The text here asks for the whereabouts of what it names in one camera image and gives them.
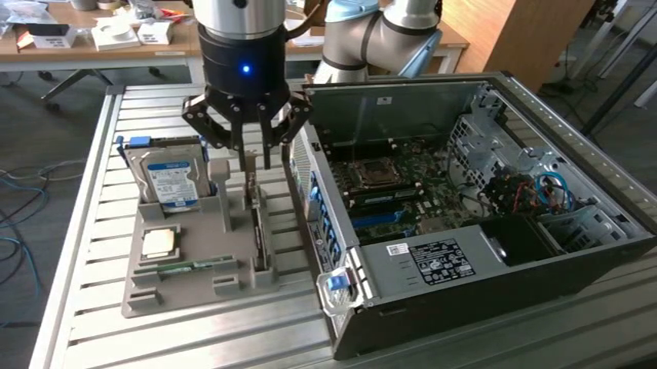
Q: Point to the white paper stack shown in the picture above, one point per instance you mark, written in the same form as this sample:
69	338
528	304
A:
307	38

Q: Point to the hard disk in blue caddy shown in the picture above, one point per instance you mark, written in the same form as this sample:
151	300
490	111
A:
169	180

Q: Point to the small metal disk bay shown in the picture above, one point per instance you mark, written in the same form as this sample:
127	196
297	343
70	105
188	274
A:
590	230

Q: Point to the blue case release tab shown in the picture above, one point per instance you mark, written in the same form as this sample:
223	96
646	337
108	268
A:
337	283

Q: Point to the small white printed box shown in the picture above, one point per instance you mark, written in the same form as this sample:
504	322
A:
153	34

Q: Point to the grey power supply unit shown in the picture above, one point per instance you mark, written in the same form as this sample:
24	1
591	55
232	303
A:
379	269

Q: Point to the wooden desk with wheeled legs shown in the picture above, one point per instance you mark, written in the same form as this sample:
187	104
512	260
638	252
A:
76	54

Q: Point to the perforated metal disk bay cage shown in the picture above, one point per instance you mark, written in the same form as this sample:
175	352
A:
482	153

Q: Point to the brown cardboard box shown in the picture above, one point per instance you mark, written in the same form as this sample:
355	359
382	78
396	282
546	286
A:
317	11

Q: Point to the CPU socket with metal frame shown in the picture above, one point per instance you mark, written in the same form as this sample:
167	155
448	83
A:
374	171

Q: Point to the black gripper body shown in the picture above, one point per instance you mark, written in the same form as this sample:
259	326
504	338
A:
240	57

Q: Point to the blue slot retention latch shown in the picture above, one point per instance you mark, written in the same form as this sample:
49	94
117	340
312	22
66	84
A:
323	213
331	236
313	186
336	256

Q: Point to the white labelled cardboard box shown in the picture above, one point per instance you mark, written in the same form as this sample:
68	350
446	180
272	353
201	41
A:
53	41

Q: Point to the white box with tape roll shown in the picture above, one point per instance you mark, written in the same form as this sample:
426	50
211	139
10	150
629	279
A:
114	36

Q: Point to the dark metal post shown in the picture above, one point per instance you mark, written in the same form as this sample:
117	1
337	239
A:
615	96

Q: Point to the CPU chip with metal lid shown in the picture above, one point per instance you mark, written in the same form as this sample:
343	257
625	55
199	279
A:
157	243

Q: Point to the black flat device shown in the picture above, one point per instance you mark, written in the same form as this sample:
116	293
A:
46	30

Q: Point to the orange packet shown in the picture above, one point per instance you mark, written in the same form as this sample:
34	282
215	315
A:
173	16

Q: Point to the installed green RAM stick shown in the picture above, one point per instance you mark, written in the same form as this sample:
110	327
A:
382	197

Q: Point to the clear plastic bag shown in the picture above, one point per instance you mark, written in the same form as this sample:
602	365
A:
20	10

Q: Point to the grey plastic parts rack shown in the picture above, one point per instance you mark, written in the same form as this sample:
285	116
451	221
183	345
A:
204	234

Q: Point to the grey cup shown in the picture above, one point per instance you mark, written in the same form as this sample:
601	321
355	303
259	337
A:
82	4

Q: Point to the loose green RAM stick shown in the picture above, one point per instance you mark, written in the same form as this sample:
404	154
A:
195	264

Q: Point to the green motherboard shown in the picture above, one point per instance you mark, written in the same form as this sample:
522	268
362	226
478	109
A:
435	184

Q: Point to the white desk leg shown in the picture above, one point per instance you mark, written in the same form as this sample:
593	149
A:
599	38

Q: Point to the beige tape roll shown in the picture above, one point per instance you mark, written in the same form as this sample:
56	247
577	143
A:
108	4

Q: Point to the open black PC case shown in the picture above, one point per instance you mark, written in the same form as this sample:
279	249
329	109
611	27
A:
462	307

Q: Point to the blue expansion slot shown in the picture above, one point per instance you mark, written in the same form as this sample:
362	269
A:
374	220

